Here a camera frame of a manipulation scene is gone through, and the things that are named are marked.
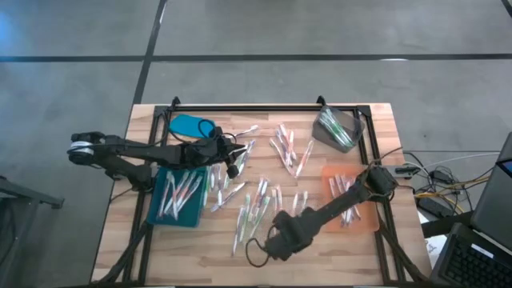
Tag blue plastic lid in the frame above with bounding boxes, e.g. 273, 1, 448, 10
167, 114, 218, 140

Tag cardboard box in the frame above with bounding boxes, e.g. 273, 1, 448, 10
321, 165, 381, 234

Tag grey metal stand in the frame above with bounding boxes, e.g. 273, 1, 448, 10
0, 174, 66, 288

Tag black power strip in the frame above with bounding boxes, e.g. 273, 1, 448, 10
415, 195, 455, 220

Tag white paper sheet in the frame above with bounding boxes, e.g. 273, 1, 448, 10
418, 210, 450, 257

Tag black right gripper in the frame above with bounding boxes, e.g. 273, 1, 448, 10
263, 209, 319, 262

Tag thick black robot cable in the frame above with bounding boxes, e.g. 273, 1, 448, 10
244, 234, 277, 268

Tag blue plastic bin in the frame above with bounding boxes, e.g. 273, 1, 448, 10
146, 165, 210, 230

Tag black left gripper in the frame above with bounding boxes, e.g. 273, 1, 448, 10
182, 138, 248, 180

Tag small black hub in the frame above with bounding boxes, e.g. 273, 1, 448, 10
394, 164, 416, 178

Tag black floor cables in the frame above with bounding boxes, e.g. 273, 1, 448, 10
399, 150, 499, 215

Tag grey plastic bin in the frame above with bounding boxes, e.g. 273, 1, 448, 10
310, 104, 366, 154

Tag yellow floor cable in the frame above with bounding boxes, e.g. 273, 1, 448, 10
414, 175, 492, 201

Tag black metal floor frame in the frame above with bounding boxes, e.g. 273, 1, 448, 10
419, 210, 475, 240

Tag black laptop computer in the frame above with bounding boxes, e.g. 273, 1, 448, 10
430, 131, 512, 288

